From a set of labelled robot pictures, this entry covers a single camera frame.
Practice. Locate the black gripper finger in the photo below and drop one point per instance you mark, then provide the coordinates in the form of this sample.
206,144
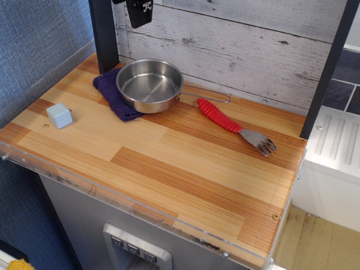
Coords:
140,12

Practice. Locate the stainless steel pan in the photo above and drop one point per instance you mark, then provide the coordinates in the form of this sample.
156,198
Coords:
152,86

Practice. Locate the purple knitted cloth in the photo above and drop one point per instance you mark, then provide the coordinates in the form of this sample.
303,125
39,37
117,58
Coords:
106,84

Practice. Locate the light grey cube block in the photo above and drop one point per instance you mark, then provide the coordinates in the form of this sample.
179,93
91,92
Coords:
59,115

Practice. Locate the clear acrylic table edge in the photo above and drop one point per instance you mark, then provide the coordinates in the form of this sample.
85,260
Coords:
227,199

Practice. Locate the silver dispenser button panel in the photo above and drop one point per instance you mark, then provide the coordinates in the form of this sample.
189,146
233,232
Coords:
128,251

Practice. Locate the white ridged appliance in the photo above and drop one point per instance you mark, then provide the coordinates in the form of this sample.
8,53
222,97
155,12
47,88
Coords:
328,181

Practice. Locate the yellow object at corner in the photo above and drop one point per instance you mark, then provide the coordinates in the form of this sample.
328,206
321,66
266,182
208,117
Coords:
19,265

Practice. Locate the dark left vertical post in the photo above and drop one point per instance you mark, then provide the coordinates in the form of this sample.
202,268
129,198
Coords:
104,34

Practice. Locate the dark vertical post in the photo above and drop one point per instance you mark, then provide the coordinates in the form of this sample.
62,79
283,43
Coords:
342,32
104,34

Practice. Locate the red handled metal fork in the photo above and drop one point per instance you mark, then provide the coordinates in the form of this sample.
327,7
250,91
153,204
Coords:
264,144

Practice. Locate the dark right vertical post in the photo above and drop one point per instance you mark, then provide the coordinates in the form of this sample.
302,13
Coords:
342,32

